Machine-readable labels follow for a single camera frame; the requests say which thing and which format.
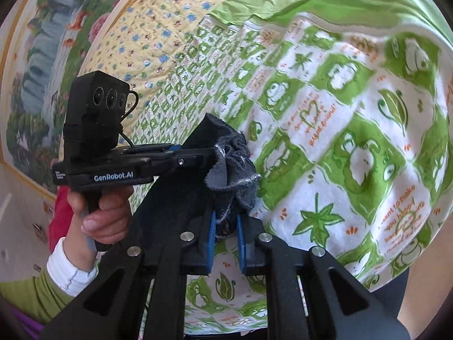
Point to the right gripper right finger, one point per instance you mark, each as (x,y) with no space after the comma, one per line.
(309,295)

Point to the person left hand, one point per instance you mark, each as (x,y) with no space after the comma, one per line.
(108,224)

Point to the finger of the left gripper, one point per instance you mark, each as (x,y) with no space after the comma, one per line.
(170,159)
(151,148)

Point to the person left forearm green sleeve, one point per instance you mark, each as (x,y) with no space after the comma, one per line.
(42,297)

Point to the red fleece blanket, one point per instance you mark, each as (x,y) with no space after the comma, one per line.
(62,217)

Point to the black pants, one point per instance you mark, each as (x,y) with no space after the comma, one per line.
(224,192)

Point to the green white patterned bedsheet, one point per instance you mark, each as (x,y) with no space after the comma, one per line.
(348,126)

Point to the yellow cartoon print quilt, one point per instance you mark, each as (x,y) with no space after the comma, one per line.
(140,45)

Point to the framed landscape painting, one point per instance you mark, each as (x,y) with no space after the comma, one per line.
(45,45)

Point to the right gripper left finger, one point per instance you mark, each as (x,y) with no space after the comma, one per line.
(139,292)

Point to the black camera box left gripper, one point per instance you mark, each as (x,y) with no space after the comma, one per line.
(95,110)

